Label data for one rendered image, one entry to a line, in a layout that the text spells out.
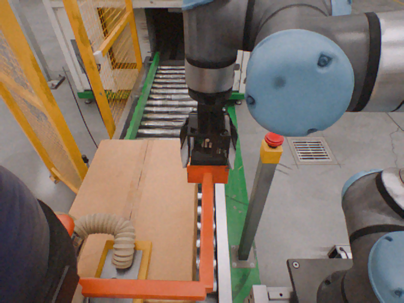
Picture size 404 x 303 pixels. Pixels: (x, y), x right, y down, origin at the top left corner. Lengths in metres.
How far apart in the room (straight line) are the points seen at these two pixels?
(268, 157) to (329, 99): 0.79
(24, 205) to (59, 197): 2.03
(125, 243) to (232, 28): 0.41
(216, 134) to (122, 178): 0.59
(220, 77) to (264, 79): 0.18
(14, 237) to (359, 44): 0.29
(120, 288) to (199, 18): 0.37
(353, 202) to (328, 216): 1.55
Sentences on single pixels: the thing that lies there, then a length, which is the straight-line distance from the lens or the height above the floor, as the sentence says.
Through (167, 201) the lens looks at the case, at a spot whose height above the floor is 0.95.
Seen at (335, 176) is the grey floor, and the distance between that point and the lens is 2.42.
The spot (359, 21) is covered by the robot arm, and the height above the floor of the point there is 1.58.
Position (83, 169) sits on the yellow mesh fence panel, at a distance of 1.48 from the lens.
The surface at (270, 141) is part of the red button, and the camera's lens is 0.93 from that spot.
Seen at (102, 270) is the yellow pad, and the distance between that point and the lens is 0.56.
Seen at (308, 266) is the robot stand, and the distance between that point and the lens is 0.68.
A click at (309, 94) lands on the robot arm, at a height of 1.54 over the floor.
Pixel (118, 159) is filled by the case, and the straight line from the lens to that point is 1.01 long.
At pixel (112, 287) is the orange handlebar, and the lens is 0.42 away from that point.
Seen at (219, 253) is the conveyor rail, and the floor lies 0.59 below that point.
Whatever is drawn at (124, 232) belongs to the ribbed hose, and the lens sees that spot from 0.52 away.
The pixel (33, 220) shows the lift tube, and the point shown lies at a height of 1.43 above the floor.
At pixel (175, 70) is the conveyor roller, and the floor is 0.55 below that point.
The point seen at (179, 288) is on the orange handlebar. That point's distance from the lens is 0.40.
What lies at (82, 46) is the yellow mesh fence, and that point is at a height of 1.11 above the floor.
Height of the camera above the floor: 1.63
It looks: 44 degrees down
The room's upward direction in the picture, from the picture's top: straight up
